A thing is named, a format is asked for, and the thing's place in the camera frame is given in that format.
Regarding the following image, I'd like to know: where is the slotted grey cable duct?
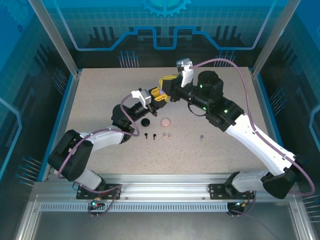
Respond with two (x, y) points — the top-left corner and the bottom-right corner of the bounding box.
(39, 202), (230, 213)

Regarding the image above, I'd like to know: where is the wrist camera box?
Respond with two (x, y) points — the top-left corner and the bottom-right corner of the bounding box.
(130, 88), (153, 109)
(176, 58), (195, 88)

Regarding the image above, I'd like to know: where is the aluminium table side rail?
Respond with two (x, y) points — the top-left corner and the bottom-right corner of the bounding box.
(42, 70), (83, 182)
(250, 70), (287, 182)

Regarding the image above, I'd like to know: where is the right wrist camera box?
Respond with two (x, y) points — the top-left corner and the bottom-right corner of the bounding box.
(176, 58), (195, 88)

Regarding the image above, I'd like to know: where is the aluminium mounting rail beam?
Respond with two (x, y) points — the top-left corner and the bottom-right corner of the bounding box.
(32, 173), (301, 201)

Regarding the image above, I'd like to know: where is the aluminium corner post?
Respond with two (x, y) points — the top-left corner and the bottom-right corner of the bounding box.
(27, 0), (83, 77)
(250, 0), (303, 77)

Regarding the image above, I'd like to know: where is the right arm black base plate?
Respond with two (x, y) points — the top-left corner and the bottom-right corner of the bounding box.
(208, 183), (256, 201)

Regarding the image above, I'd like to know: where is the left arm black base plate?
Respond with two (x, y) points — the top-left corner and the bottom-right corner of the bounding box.
(75, 183), (123, 201)

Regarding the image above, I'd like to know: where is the grey metal shelf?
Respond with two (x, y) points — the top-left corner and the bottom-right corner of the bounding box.
(31, 211), (300, 240)

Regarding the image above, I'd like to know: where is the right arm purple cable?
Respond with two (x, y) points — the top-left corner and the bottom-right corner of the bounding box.
(191, 58), (316, 218)

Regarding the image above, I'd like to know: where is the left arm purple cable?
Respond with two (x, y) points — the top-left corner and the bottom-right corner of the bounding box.
(56, 94), (141, 218)

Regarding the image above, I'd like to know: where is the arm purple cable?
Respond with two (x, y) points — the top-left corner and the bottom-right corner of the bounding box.
(191, 58), (316, 218)
(56, 94), (141, 218)

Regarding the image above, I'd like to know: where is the black connector with LED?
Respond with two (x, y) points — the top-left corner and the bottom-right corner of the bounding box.
(88, 197), (105, 211)
(228, 199), (251, 213)

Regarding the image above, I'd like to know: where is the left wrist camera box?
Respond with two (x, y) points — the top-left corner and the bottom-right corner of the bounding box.
(130, 88), (153, 109)

